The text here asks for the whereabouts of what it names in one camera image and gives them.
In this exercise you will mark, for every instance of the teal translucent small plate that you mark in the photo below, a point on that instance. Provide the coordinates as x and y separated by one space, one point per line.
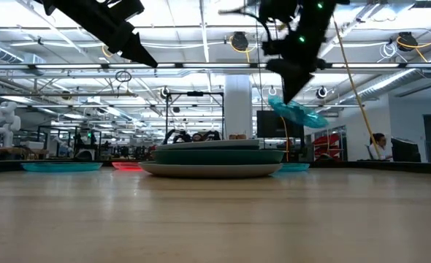
303 117
296 167
62 167

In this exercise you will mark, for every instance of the red translucent small plate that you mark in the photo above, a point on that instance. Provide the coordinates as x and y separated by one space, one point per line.
128 166

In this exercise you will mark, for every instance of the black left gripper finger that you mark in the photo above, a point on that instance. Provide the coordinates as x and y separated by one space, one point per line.
139 53

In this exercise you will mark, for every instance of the white building column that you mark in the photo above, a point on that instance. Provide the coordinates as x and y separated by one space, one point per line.
238 106

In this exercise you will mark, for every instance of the black background robot arms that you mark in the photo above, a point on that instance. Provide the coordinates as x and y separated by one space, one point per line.
179 136

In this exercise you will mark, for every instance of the large grey plastic plate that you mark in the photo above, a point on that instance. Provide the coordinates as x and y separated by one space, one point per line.
208 171

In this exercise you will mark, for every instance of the person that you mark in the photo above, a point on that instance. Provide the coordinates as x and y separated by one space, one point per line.
378 148

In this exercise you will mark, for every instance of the black metal gantry frame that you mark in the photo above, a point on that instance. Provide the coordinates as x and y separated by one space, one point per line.
195 94

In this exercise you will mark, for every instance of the large dark green plastic plate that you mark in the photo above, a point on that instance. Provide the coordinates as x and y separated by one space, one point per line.
215 157

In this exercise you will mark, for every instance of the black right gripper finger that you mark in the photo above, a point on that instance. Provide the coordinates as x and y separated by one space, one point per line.
294 85

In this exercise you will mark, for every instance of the black computer monitor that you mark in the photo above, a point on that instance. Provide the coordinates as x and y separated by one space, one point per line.
405 150

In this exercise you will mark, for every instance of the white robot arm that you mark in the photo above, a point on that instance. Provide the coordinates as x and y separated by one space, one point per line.
5 120

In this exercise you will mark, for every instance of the black display panel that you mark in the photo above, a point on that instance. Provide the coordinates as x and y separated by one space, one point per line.
270 124

